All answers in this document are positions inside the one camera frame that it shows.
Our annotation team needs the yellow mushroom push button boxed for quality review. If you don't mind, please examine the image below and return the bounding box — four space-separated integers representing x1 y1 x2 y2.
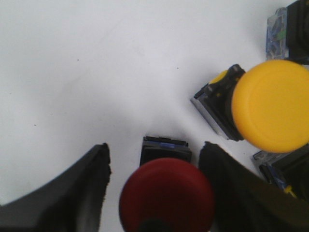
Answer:
191 60 309 153

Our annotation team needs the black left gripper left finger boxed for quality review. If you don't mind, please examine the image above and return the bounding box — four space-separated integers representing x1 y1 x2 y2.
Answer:
0 143 111 232

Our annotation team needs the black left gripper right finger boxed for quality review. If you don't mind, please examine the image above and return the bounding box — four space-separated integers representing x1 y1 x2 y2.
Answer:
198 142 309 232

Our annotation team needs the red mushroom push button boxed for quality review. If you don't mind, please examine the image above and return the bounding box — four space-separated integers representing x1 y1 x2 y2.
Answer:
252 144 309 202
266 0 309 65
119 136 215 232

